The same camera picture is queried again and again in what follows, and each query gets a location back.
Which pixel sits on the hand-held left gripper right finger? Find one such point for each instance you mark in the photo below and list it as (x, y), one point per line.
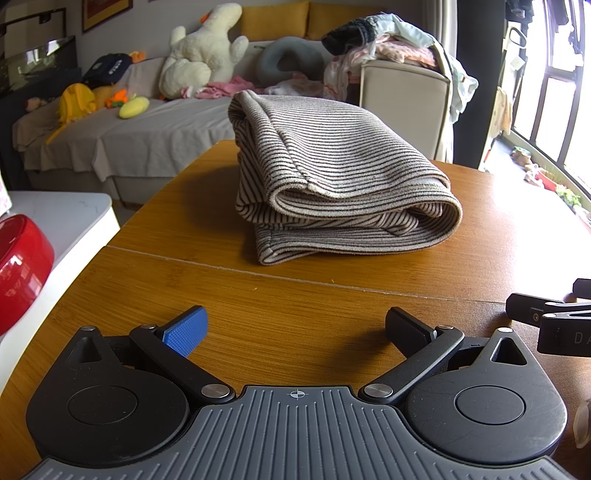
(406, 330)

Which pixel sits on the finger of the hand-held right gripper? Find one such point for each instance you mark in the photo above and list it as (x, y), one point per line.
(531, 309)
(582, 288)

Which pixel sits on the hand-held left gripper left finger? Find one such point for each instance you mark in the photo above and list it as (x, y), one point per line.
(184, 332)

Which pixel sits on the striped sweater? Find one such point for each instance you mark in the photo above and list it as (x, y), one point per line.
(346, 152)

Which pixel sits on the pile of clothes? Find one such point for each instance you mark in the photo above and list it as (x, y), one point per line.
(401, 50)

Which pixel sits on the dark hanging clothes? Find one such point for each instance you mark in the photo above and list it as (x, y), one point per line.
(554, 9)

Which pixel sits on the tray of green plants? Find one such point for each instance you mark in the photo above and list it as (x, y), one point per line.
(569, 194)

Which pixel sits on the red plant pot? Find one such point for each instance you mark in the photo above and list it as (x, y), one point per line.
(549, 181)

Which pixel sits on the brown plant pot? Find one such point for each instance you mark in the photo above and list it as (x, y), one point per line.
(521, 156)

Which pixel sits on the white side table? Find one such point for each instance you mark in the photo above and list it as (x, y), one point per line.
(69, 221)

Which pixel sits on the red bowl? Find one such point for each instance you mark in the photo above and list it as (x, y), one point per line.
(23, 263)

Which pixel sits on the beige hanging towel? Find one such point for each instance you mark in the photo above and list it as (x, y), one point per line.
(501, 110)

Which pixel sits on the grey sofa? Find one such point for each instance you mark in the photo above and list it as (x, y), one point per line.
(147, 134)

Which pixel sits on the beige armchair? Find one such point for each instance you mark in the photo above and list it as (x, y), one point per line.
(397, 106)

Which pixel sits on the yellow-green plush toy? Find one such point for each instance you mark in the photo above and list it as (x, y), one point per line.
(134, 107)

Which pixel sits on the orange plush toy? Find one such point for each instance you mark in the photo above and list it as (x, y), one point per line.
(117, 98)

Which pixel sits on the pink garment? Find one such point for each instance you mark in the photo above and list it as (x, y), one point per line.
(221, 88)

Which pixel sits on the small brown plush toy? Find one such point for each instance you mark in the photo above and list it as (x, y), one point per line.
(36, 104)

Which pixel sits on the white plush duck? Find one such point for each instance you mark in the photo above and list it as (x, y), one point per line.
(198, 60)

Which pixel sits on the black cap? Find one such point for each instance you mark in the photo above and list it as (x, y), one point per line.
(108, 67)

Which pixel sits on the grey neck pillow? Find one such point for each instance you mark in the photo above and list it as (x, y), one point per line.
(277, 55)

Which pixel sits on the black glass cabinet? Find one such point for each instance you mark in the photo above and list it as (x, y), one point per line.
(37, 60)

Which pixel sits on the yellow cushion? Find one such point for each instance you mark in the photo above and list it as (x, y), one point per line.
(274, 18)
(341, 18)

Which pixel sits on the framed red picture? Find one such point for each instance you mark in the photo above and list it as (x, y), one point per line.
(106, 11)

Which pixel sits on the black window frame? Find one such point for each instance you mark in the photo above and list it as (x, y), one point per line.
(541, 110)

